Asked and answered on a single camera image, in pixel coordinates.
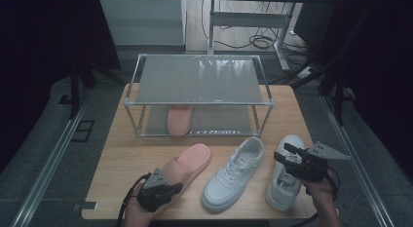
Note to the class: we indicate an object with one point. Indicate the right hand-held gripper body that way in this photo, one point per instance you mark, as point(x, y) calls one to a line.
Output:
point(311, 168)

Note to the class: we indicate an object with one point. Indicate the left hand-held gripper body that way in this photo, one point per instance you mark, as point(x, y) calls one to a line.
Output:
point(152, 194)

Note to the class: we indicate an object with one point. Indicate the pink slipper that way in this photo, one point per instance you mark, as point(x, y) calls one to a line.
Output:
point(195, 158)
point(179, 121)

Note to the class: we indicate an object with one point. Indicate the white sneaker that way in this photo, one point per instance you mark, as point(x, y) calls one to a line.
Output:
point(227, 184)
point(282, 196)

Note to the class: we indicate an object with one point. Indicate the grey metal shoe rack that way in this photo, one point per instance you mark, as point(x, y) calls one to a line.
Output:
point(198, 81)

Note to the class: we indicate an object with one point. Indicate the person's right hand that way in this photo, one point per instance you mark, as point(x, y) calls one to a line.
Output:
point(319, 193)

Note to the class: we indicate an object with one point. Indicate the person's left hand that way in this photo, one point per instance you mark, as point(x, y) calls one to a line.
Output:
point(136, 215)

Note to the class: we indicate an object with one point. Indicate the black stand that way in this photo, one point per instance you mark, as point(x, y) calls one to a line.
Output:
point(75, 90)
point(339, 100)

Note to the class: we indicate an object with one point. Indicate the white power strip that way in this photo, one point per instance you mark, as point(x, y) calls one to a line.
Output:
point(307, 72)

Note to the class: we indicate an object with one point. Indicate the dark box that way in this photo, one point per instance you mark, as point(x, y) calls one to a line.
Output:
point(311, 25)

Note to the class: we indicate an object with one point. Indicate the dark curtain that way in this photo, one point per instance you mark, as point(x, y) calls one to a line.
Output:
point(389, 58)
point(39, 42)

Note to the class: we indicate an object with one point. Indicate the grey cabinet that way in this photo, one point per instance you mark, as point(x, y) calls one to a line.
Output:
point(142, 22)

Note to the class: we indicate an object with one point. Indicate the grey floor rail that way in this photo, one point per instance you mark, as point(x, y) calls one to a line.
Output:
point(357, 168)
point(48, 162)

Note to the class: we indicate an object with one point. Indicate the white desk frame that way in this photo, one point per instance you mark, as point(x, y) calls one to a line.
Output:
point(246, 19)

